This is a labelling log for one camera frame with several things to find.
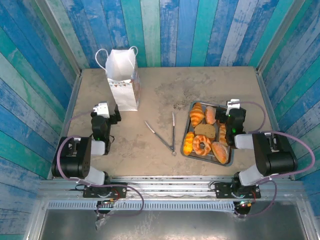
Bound round orange fake bun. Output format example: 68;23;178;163
204;105;217;125

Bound striped long fake roll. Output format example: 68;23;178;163
218;122;229;147

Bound golden fake croissant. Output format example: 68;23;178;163
189;102;205;127

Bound white paper bag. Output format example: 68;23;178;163
94;45;140;112

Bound oval orange fake bun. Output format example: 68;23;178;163
211;141;230;165

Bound ring-shaped fake bread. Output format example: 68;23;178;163
192;134;213;157

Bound metal tongs with white tips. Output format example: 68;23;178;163
144;111;177;156

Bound brown fake bread slice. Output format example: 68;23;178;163
194;124;216;139

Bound yellow orange fake bread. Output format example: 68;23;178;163
183;131;195;155

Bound grey metal baking tray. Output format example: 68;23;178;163
180;100;236;167

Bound crumpled clear plastic piece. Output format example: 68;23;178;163
94;212;112;231

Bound grey metal sheet panel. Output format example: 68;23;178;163
39;208;310;240

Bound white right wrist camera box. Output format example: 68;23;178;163
226;98;241;111

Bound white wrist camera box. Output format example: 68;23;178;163
92;101;110;117
226;98;241;111

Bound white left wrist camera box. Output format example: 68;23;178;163
92;101;110;117

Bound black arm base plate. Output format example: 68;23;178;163
82;181;128;199
214;181;262;200

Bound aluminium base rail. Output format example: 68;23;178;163
37;174;305;202

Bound aluminium corner post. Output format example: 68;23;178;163
256;0;306;74
34;0;83;76

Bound grey slotted cable duct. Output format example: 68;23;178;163
47;200;237;211

